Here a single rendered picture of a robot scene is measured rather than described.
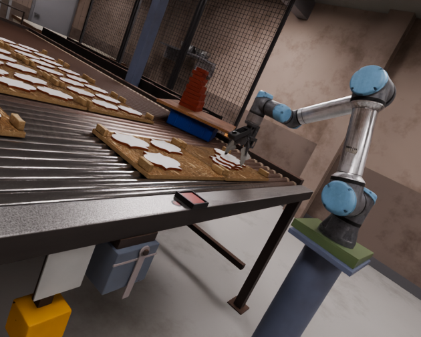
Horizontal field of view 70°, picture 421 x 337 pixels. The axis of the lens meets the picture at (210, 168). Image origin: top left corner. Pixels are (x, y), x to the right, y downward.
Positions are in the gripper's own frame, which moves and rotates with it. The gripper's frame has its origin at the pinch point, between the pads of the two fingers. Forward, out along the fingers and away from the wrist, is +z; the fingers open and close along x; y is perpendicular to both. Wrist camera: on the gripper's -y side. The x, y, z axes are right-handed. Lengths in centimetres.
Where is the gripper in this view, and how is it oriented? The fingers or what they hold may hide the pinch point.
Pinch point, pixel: (232, 159)
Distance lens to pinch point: 148.3
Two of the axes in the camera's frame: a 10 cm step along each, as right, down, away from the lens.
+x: -6.5, -4.7, 6.0
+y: 6.5, 0.8, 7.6
